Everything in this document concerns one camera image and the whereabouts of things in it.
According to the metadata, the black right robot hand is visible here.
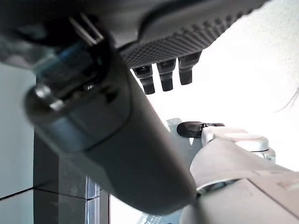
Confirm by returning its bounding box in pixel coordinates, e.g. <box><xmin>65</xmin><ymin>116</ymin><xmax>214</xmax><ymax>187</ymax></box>
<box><xmin>0</xmin><ymin>0</ymin><xmax>269</xmax><ymax>216</ymax></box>

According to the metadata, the dark shelf board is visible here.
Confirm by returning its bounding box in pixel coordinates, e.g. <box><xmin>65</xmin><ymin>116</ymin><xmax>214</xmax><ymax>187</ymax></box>
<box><xmin>34</xmin><ymin>77</ymin><xmax>110</xmax><ymax>224</ymax></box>

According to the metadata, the black right robot foot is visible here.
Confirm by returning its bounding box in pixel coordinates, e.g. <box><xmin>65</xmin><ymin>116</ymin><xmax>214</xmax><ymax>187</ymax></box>
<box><xmin>177</xmin><ymin>121</ymin><xmax>226</xmax><ymax>139</ymax></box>

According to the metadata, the silver right robot leg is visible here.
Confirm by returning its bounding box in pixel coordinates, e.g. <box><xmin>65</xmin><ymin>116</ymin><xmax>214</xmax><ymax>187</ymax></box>
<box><xmin>179</xmin><ymin>127</ymin><xmax>299</xmax><ymax>224</ymax></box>

